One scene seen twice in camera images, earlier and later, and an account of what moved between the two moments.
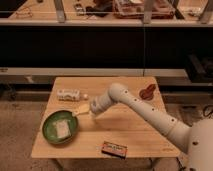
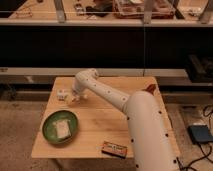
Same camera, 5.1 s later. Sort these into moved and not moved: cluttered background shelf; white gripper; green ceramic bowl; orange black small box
Moved: white gripper
Not moved: orange black small box; green ceramic bowl; cluttered background shelf
